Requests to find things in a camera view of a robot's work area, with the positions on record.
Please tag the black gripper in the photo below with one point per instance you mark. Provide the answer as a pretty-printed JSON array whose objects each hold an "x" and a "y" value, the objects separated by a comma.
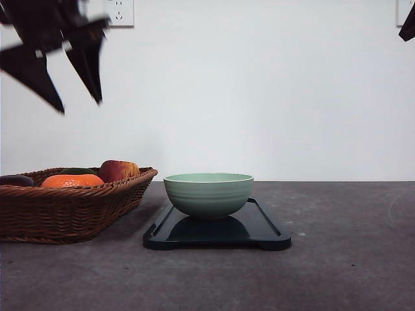
[
  {"x": 45, "y": 26},
  {"x": 408, "y": 29}
]

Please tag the green ceramic bowl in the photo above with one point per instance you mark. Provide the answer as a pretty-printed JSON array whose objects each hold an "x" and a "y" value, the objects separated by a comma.
[{"x": 208, "y": 195}]

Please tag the brown wicker basket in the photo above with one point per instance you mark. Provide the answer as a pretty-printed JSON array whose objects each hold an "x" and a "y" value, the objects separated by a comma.
[{"x": 67, "y": 205}]

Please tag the green fruit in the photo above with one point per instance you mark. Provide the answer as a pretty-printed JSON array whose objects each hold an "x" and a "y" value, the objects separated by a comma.
[{"x": 77, "y": 171}]

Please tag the orange tangerine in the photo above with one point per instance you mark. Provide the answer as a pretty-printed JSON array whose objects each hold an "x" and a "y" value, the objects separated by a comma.
[{"x": 72, "y": 180}]

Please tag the red yellow apple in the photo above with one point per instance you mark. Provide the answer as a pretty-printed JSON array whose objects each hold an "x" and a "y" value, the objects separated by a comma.
[{"x": 113, "y": 170}]

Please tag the dark purple fruit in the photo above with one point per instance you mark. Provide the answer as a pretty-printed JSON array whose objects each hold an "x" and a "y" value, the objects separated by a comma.
[{"x": 15, "y": 180}]

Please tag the dark rectangular tray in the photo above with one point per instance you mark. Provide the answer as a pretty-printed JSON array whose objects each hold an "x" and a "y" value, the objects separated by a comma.
[{"x": 252, "y": 229}]

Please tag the white wall socket right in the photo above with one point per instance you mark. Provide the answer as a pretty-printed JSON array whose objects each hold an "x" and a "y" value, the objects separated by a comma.
[{"x": 403, "y": 8}]

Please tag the white wall socket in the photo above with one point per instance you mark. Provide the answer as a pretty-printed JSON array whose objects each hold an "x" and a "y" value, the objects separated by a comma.
[
  {"x": 121, "y": 12},
  {"x": 403, "y": 8}
]

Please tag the white wall socket left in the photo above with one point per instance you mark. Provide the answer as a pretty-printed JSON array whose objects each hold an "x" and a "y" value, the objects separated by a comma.
[{"x": 121, "y": 12}]

